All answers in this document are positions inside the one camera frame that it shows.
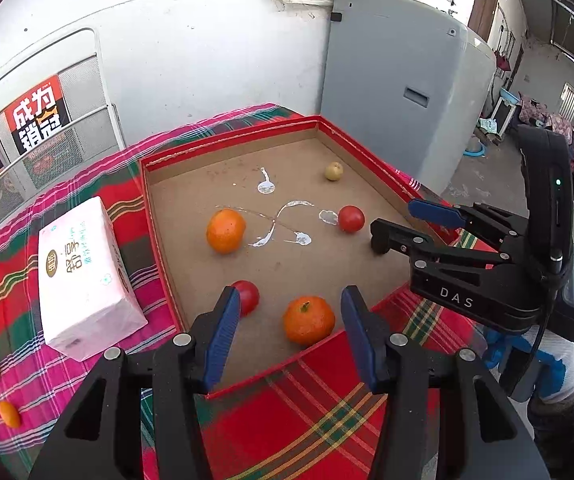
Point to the floral blanket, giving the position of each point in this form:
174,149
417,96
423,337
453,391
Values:
547,115

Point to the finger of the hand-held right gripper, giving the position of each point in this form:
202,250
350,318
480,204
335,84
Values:
437,212
392,232

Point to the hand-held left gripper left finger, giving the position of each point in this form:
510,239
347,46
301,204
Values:
222,340

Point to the plaid tablecloth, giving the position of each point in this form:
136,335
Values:
317,410

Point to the small yellow-green fruit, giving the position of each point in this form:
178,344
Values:
333,171

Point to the red cardboard box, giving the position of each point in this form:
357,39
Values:
287,270

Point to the blue basin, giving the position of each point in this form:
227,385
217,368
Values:
509,96

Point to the white tissue pack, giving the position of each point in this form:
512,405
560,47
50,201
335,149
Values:
82,280

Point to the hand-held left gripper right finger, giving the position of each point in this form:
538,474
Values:
359,340

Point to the person's right hand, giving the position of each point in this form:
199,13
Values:
502,350

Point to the red and black book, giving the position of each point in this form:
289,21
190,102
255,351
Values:
37,115

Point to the grey cabinet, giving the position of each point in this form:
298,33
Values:
392,60

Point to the small blackboard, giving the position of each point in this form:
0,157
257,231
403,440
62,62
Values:
502,117

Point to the white metal mesh rack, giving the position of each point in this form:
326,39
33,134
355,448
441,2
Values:
84,87

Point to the orange with stem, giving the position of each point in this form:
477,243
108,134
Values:
309,320

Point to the red tomato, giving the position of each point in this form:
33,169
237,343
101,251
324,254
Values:
351,218
249,296

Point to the brown door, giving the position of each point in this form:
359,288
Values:
483,0

